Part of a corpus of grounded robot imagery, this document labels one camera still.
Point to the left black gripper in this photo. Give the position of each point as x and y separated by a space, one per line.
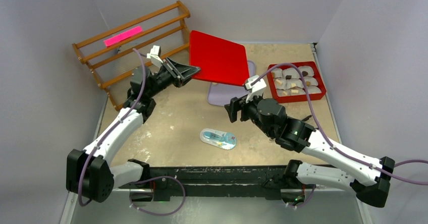
178 71

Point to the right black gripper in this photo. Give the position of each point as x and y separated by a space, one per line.
232 108

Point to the red box lid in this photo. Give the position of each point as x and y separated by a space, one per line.
220 61

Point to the metal tongs with black tips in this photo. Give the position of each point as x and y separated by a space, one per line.
306 119

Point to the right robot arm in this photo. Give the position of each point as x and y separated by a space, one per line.
348 170

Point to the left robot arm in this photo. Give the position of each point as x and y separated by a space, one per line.
88 171

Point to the red chocolate box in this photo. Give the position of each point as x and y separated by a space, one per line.
281 98

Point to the lavender plastic tray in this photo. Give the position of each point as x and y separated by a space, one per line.
221 94

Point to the blue correction tape package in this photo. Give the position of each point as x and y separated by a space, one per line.
220 139

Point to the wooden tiered shelf rack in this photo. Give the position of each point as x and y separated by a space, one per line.
112 66

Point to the pink sticky note strip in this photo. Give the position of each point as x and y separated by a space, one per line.
123 36

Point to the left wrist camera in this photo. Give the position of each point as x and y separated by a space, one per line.
154 56

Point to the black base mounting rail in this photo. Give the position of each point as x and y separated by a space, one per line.
263 181

